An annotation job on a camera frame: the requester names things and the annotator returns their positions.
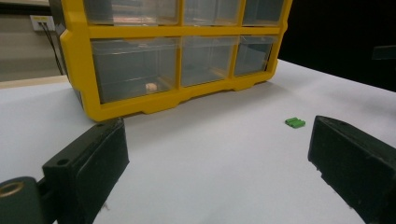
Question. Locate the small tan object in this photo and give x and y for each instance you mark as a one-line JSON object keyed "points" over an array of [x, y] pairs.
{"points": [[151, 86]]}

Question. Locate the white wall outlet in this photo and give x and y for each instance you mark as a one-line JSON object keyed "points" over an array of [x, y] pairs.
{"points": [[35, 22]]}

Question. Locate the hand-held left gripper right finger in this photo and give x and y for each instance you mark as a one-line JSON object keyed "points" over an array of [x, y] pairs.
{"points": [[358, 165]]}

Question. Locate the light wooden table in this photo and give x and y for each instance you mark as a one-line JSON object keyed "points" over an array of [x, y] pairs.
{"points": [[31, 82]]}

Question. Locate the set of clear cabinet drawers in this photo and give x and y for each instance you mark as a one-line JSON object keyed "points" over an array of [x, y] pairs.
{"points": [[134, 68]]}

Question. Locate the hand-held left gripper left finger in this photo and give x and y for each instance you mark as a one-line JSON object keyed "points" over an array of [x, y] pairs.
{"points": [[84, 174]]}

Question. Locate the green terminal block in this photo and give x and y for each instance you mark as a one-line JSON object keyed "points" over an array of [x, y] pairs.
{"points": [[294, 122]]}

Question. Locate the black horizontal bar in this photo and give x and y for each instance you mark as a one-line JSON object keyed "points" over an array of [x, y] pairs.
{"points": [[21, 8]]}

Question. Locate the clear plastic organizer drawer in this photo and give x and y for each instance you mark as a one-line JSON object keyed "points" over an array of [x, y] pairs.
{"points": [[211, 12]]}

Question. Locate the yellow parts organizer cabinet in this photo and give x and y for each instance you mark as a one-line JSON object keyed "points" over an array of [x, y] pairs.
{"points": [[77, 62]]}

